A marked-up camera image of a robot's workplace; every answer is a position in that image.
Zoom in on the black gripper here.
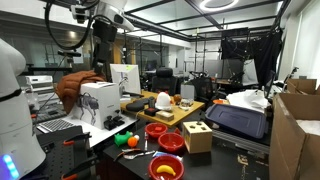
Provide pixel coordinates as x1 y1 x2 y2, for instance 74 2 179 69
92 20 117 74

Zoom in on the yellow toy banana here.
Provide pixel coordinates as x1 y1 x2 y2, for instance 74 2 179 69
156 165 176 176

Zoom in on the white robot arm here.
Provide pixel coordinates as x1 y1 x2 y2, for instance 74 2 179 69
0 0 134 180

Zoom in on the far red bowl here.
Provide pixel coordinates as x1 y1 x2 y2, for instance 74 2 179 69
145 123 168 138

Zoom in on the red bowl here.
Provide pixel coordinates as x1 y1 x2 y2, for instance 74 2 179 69
158 133 184 152
148 155 184 180
145 123 168 138

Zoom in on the middle red bowl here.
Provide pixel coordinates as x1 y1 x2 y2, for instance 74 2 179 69
158 133 184 152

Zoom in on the near red bowl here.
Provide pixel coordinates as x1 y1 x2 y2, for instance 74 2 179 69
148 155 184 180

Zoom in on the white monitor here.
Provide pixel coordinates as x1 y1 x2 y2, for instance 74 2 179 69
110 64 141 94

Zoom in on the brown puffer jacket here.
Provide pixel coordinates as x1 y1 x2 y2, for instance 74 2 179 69
55 70 106 113

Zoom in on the white robot dog box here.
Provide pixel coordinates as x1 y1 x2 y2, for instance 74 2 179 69
71 82 120 129

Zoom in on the black office chair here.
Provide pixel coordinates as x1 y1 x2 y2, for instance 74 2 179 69
151 67 178 96

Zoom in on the wooden desk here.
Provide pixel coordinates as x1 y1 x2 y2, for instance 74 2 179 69
120 101 205 127

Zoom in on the black game controller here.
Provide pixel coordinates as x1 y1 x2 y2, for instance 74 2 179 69
104 116 124 130

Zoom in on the white dome object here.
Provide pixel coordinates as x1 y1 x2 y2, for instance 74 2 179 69
155 92 172 110

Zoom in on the black orange clamp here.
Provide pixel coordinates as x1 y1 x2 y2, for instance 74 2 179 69
63 132 92 146

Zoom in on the green toy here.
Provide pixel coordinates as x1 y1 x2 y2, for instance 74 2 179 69
114 131 133 146

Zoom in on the keyboard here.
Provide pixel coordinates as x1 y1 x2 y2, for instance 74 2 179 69
37 119 74 133

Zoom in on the orange toy carrot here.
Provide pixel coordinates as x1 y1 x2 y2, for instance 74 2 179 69
127 135 140 148

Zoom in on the metal spoon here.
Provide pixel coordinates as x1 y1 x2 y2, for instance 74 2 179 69
123 150 155 160

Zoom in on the blue toothpaste tube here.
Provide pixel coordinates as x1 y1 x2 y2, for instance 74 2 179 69
152 151 183 162

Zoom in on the black curtain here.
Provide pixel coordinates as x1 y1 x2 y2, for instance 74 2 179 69
221 28 283 86

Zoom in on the wooden shape sorter box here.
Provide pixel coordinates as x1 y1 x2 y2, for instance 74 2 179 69
182 121 212 154

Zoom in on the white plastic bag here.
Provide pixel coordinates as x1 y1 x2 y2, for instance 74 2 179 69
227 89 270 113

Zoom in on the blue plastic bin lid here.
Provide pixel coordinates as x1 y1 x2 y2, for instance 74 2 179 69
205 104 267 139

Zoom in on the large cardboard box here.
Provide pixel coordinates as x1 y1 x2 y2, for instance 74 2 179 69
269 93 320 180

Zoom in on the red handled tool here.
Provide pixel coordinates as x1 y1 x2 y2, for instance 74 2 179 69
144 132 148 152

